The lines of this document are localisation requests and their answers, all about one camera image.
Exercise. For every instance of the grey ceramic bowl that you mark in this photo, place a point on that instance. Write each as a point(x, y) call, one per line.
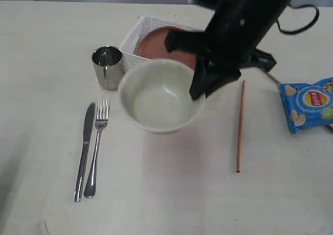
point(155, 96)

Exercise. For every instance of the brown round plate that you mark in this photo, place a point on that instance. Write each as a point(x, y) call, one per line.
point(152, 47)

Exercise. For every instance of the brown wooden chopstick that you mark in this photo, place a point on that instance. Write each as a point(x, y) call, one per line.
point(276, 81)
point(240, 127)

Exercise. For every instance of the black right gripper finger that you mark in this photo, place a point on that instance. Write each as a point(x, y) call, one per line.
point(203, 78)
point(222, 81)

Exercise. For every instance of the stainless steel cup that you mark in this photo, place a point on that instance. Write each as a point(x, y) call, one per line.
point(109, 66)

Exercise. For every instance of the stainless steel fork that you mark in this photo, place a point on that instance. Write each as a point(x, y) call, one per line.
point(101, 122)

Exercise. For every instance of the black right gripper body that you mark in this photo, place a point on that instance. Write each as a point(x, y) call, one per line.
point(231, 37)

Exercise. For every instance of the stainless steel knife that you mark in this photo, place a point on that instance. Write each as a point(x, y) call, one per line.
point(87, 130)

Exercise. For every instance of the blue chips bag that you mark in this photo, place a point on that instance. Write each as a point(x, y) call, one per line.
point(307, 105)

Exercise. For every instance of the white perforated plastic basket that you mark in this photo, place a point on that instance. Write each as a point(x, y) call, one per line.
point(142, 27)

